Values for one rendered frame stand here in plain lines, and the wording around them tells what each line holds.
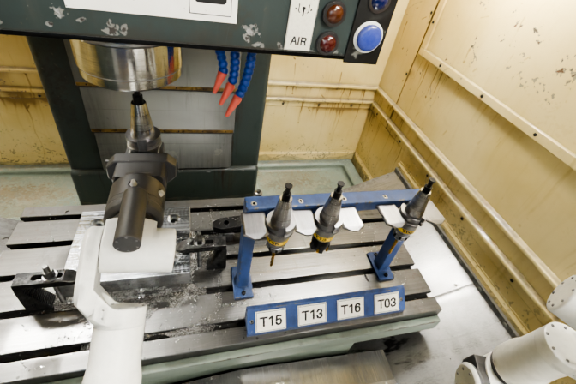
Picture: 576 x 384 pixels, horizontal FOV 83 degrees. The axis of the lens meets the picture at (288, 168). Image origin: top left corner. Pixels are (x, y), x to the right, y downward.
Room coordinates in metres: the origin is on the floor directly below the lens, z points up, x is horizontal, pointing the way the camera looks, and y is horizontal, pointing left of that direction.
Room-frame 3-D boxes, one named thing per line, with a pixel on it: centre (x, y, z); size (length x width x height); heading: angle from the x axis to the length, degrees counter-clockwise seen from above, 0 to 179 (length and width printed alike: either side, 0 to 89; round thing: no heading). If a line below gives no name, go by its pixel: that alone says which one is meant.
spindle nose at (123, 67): (0.49, 0.29, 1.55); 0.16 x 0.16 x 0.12
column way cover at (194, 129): (0.91, 0.44, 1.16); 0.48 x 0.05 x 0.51; 110
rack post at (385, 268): (0.65, -0.35, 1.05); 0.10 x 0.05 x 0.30; 20
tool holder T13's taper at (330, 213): (0.51, -0.11, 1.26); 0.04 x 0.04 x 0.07
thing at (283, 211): (0.47, -0.01, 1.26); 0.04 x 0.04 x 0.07
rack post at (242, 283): (0.50, 0.06, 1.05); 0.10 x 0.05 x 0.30; 20
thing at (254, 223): (0.45, 0.04, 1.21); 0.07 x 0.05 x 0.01; 20
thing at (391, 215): (0.56, -0.27, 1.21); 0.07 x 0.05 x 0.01; 20
